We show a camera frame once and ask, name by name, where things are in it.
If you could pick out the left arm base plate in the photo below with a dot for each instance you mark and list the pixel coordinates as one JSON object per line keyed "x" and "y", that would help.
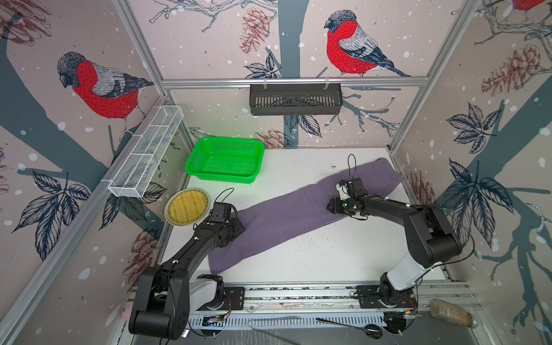
{"x": 232, "y": 300}

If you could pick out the black long spoon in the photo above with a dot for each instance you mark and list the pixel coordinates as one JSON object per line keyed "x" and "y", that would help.
{"x": 371, "y": 330}

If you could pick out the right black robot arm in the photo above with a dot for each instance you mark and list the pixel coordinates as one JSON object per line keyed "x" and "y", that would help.
{"x": 429, "y": 235}

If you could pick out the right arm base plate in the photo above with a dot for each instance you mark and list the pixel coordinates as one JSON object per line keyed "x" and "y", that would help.
{"x": 370, "y": 297}

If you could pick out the green plastic basket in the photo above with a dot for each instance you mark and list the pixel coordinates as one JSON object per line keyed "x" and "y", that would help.
{"x": 225, "y": 159}

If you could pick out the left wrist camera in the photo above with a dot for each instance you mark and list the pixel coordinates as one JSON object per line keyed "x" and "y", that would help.
{"x": 220, "y": 213}

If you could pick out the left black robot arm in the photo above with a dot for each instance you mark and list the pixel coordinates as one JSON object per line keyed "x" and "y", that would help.
{"x": 165, "y": 298}

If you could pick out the brown filled plastic bottle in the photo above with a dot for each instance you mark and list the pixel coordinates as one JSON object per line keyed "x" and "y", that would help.
{"x": 451, "y": 313}

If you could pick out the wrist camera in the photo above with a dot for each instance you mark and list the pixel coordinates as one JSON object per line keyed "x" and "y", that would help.
{"x": 355, "y": 188}
{"x": 220, "y": 213}

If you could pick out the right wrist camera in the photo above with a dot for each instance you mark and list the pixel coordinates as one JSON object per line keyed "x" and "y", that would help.
{"x": 355, "y": 188}

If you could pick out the purple trousers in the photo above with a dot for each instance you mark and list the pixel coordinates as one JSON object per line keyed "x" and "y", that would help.
{"x": 278, "y": 220}

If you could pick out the aluminium mounting rail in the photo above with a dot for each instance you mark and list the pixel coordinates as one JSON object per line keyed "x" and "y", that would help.
{"x": 327, "y": 297}

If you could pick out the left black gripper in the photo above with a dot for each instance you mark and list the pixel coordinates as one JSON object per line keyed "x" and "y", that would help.
{"x": 238, "y": 228}

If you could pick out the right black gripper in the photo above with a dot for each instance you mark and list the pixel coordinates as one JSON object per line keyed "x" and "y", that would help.
{"x": 336, "y": 203}

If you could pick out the black hanging plastic basket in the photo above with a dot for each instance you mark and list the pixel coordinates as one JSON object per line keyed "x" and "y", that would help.
{"x": 296, "y": 99}

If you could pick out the round woven bamboo tray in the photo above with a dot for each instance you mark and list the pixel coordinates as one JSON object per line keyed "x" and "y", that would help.
{"x": 186, "y": 207}

